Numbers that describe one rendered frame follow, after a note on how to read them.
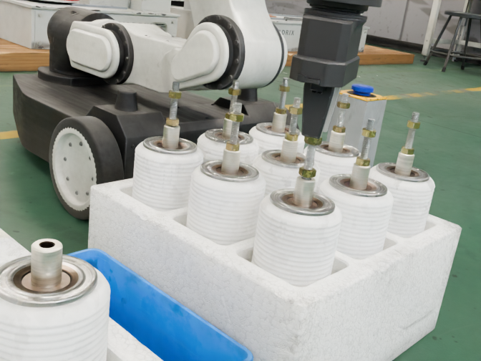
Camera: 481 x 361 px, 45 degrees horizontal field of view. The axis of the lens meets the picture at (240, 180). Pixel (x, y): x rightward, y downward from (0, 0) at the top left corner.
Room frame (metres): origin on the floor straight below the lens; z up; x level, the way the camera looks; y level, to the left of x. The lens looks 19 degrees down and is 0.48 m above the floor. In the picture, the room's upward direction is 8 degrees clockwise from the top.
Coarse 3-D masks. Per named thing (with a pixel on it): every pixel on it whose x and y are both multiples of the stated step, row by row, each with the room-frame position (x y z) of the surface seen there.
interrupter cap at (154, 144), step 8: (160, 136) 0.82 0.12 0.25; (144, 144) 0.77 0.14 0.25; (152, 144) 0.77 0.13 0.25; (160, 144) 0.79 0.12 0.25; (184, 144) 0.80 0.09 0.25; (192, 144) 0.80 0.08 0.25; (160, 152) 0.75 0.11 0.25; (168, 152) 0.75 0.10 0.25; (176, 152) 0.75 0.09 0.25; (184, 152) 0.76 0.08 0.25; (192, 152) 0.77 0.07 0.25
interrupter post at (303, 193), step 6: (300, 180) 0.62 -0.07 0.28; (306, 180) 0.62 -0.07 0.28; (312, 180) 0.62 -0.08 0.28; (300, 186) 0.62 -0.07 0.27; (306, 186) 0.62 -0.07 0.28; (312, 186) 0.62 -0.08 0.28; (294, 192) 0.63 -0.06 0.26; (300, 192) 0.62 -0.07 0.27; (306, 192) 0.62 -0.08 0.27; (312, 192) 0.62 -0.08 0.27; (294, 198) 0.62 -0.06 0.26; (300, 198) 0.62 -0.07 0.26; (306, 198) 0.62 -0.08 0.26; (312, 198) 0.63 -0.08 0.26; (300, 204) 0.62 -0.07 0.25; (306, 204) 0.62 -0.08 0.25
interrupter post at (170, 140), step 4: (164, 128) 0.78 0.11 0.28; (168, 128) 0.77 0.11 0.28; (172, 128) 0.77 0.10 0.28; (176, 128) 0.78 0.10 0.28; (164, 132) 0.78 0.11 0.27; (168, 132) 0.77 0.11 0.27; (172, 132) 0.77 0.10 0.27; (176, 132) 0.78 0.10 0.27; (164, 136) 0.78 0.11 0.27; (168, 136) 0.77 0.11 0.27; (172, 136) 0.77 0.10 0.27; (176, 136) 0.78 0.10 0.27; (164, 140) 0.78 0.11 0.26; (168, 140) 0.77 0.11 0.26; (172, 140) 0.77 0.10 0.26; (176, 140) 0.78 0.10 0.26; (164, 144) 0.78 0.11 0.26; (168, 144) 0.77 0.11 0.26; (172, 144) 0.77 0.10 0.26; (176, 144) 0.78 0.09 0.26; (172, 148) 0.77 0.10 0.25
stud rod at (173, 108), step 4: (176, 84) 0.78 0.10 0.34; (176, 88) 0.78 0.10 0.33; (172, 100) 0.78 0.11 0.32; (176, 100) 0.78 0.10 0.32; (172, 104) 0.78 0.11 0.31; (176, 104) 0.78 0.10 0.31; (172, 108) 0.78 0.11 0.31; (176, 108) 0.78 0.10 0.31; (172, 112) 0.78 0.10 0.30; (176, 112) 0.78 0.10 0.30; (172, 116) 0.78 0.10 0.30; (176, 116) 0.78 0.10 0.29
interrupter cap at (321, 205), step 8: (272, 192) 0.64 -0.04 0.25; (280, 192) 0.65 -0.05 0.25; (288, 192) 0.65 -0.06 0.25; (272, 200) 0.62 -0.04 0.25; (280, 200) 0.62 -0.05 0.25; (288, 200) 0.63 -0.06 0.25; (312, 200) 0.64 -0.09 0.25; (320, 200) 0.64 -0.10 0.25; (328, 200) 0.64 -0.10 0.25; (280, 208) 0.60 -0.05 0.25; (288, 208) 0.60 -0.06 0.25; (296, 208) 0.60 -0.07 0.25; (304, 208) 0.60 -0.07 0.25; (312, 208) 0.61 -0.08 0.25; (320, 208) 0.61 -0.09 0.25; (328, 208) 0.62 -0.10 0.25
